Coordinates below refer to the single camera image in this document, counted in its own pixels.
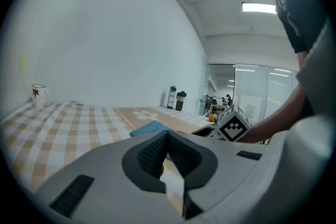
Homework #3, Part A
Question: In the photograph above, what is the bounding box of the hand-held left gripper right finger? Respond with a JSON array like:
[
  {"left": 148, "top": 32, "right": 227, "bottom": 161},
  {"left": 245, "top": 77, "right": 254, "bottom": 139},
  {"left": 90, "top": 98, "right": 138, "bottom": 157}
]
[{"left": 167, "top": 130, "right": 271, "bottom": 220}]

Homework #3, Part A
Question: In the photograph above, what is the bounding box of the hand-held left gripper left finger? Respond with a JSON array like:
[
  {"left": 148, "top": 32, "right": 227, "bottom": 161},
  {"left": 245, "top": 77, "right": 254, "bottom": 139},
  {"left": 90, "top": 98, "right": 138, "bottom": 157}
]
[{"left": 34, "top": 130, "right": 184, "bottom": 224}]

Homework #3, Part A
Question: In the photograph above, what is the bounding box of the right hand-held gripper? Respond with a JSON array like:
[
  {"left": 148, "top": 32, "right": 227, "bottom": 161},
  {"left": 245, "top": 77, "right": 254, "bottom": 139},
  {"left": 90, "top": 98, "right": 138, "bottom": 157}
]
[{"left": 191, "top": 103, "right": 252, "bottom": 143}]

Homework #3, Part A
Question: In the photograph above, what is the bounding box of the cream notebook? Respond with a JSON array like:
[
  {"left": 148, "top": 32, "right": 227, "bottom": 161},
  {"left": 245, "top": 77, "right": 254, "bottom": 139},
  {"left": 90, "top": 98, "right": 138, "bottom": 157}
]
[{"left": 130, "top": 120, "right": 172, "bottom": 138}]

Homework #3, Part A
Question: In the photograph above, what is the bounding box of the person's right forearm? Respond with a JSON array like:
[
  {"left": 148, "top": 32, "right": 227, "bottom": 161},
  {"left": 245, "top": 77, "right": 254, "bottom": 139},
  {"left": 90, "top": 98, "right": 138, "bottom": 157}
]
[{"left": 240, "top": 83, "right": 308, "bottom": 144}]

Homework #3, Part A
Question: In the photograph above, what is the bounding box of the wooden office desk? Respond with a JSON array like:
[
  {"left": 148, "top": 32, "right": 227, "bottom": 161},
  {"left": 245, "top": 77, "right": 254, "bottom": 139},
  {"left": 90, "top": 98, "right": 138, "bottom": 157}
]
[{"left": 209, "top": 103, "right": 229, "bottom": 114}]

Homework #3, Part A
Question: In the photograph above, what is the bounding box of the black lidded shaker bottle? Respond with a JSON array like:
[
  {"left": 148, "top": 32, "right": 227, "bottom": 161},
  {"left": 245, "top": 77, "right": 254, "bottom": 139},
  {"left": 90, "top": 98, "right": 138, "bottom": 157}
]
[{"left": 175, "top": 91, "right": 187, "bottom": 112}]

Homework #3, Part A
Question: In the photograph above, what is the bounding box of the blue label bottle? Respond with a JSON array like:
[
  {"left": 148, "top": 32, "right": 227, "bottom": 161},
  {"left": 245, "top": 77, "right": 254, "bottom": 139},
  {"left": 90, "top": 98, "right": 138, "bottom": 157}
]
[{"left": 166, "top": 86, "right": 177, "bottom": 110}]

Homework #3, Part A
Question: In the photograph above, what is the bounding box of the beige checked tablecloth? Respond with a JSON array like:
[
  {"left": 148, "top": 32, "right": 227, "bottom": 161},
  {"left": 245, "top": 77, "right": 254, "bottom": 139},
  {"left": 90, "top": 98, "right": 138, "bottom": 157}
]
[{"left": 0, "top": 101, "right": 219, "bottom": 218}]

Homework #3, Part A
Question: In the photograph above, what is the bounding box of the clear glass partition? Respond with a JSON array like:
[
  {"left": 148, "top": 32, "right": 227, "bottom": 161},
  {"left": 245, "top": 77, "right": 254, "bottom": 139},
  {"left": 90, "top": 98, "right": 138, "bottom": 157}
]
[{"left": 208, "top": 63, "right": 300, "bottom": 124}]

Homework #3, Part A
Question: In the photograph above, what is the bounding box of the white mug with red leaf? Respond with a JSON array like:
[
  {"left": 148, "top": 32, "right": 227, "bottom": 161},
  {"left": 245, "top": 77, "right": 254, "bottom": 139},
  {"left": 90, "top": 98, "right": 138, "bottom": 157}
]
[{"left": 31, "top": 83, "right": 51, "bottom": 110}]

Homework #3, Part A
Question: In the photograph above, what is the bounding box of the rectangular ceiling light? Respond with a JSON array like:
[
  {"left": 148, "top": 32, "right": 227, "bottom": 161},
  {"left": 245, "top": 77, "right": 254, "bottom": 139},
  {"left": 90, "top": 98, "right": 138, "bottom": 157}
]
[{"left": 241, "top": 2, "right": 278, "bottom": 14}]

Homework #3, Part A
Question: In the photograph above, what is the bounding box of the person's black clothing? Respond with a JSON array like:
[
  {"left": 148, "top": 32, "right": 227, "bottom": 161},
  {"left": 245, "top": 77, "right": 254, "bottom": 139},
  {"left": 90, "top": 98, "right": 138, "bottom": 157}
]
[{"left": 269, "top": 0, "right": 330, "bottom": 119}]

